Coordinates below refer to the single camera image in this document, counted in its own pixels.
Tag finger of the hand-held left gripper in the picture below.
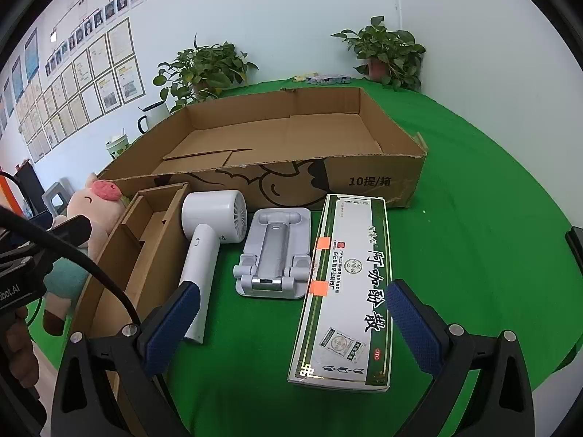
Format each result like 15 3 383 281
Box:
50 215 93 256

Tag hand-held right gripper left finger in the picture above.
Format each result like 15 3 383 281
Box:
51 280 201 437

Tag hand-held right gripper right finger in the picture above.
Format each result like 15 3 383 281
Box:
387 279 536 437

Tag pink pig plush toy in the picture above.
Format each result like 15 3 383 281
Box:
43 173 133 338

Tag small cardboard divider tray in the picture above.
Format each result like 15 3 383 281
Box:
68 182 192 399

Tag white hair dryer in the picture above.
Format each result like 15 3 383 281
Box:
179 190 249 344

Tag large cardboard box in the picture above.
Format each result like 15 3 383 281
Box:
98 86 430 212

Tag person's left hand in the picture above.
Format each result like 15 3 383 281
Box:
0 308 47 429

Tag grey plastic stool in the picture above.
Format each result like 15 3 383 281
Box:
42 180 74 219

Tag green and white medicine box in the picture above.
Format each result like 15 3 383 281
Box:
287 193 392 393

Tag green and white cup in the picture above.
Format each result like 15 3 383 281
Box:
105 134 130 160

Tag green tablecloth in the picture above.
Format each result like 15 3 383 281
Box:
27 77 583 437

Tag grey folding phone stand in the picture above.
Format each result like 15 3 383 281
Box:
233 208 313 300

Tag small black flat device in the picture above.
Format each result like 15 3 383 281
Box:
565 227 583 278

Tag leafy potted plant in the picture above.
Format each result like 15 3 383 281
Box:
152 34 260 114

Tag colourful patterned packet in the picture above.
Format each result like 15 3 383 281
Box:
305 73 351 86

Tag potted plant in terracotta pot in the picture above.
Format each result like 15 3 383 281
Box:
331 16 426 92

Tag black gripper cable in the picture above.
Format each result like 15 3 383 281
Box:
0 172 142 334

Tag white mug with black handle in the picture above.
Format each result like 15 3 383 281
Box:
137 100 169 135

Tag framed wall certificates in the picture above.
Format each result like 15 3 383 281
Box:
0 17 146 165

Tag row of wall photos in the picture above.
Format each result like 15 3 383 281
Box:
46 0 240 78

